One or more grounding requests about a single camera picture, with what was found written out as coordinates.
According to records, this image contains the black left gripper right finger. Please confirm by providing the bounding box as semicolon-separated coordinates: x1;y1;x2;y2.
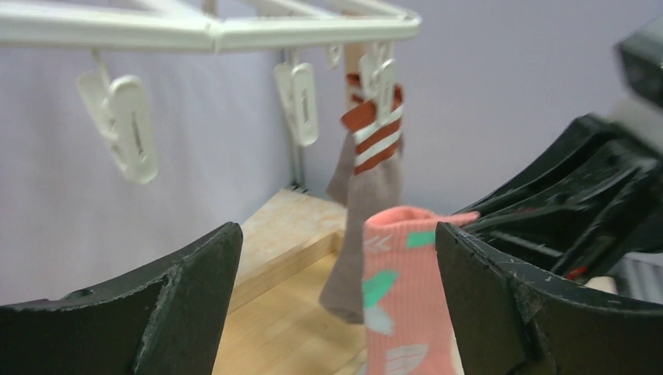
435;223;662;375

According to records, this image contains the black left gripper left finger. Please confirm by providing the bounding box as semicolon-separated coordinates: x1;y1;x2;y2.
1;222;243;374

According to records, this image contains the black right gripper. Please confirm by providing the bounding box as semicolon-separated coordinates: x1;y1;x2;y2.
461;114;662;281

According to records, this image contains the pink sock with green pattern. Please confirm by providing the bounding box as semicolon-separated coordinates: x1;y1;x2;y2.
362;206;479;375

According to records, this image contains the white hanger clip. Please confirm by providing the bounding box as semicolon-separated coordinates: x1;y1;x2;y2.
77;49;159;184
359;41;396;126
273;48;319;147
325;45;342;70

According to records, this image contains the grey sock with red stripes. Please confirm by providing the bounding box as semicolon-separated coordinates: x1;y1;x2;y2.
346;73;364;108

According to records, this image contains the wooden hanger stand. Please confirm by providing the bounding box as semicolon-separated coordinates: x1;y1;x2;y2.
212;44;369;375

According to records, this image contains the white clip drying hanger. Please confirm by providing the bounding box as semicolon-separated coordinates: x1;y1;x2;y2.
1;1;421;54

